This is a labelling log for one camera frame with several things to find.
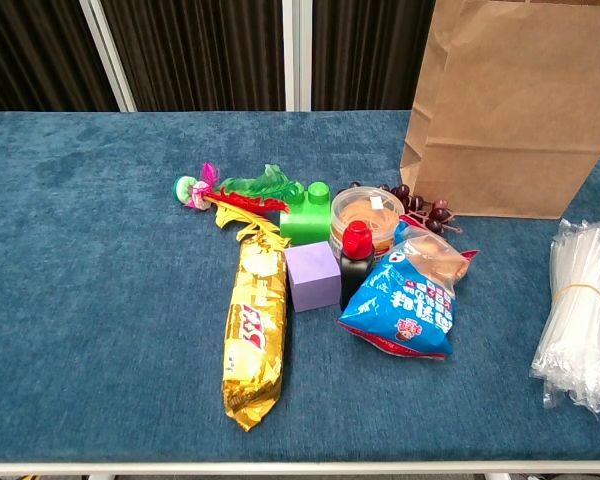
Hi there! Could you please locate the round clear plastic tub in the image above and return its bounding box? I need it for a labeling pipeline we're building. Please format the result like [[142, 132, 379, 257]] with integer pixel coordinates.
[[329, 186, 406, 261]]

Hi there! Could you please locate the blue snack packet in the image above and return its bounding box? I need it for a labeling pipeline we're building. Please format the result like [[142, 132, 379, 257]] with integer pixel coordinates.
[[337, 219, 480, 361]]

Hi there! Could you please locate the clear plastic straw bundle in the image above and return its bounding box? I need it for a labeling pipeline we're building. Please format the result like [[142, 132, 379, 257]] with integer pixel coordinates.
[[529, 214, 600, 415]]

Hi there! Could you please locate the brown paper bag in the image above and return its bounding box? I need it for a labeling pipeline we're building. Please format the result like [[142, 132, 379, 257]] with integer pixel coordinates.
[[398, 0, 600, 220]]

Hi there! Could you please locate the green toy brick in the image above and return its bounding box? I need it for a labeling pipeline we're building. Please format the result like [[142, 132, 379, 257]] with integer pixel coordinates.
[[278, 180, 332, 247]]

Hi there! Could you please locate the purple cube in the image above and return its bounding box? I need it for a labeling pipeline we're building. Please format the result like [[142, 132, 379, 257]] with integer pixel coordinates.
[[283, 240, 342, 313]]

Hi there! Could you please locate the small red toy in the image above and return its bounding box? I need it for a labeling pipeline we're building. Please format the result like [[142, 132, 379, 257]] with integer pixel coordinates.
[[338, 219, 376, 311]]

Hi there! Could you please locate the colourful feather shuttlecock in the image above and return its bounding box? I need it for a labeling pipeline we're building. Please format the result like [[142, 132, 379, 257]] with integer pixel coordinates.
[[172, 162, 305, 234]]

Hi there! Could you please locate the gold biscuit packet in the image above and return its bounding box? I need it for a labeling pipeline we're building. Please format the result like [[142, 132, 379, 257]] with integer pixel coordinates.
[[221, 227, 292, 432]]

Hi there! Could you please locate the purple grape bunch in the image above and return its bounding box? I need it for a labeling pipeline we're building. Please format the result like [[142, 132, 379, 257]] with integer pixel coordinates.
[[347, 182, 464, 236]]

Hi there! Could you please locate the dark pleated partition panel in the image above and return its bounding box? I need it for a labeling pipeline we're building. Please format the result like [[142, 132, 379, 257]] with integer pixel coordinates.
[[0, 0, 120, 117], [99, 0, 287, 112], [311, 0, 437, 112]]

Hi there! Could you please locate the white partition post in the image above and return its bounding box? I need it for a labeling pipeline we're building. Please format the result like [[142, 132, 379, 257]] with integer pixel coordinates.
[[78, 0, 138, 113], [281, 0, 314, 112]]

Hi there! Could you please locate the white table edge rail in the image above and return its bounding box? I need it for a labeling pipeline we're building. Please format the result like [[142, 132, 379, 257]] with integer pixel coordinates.
[[0, 459, 600, 477]]

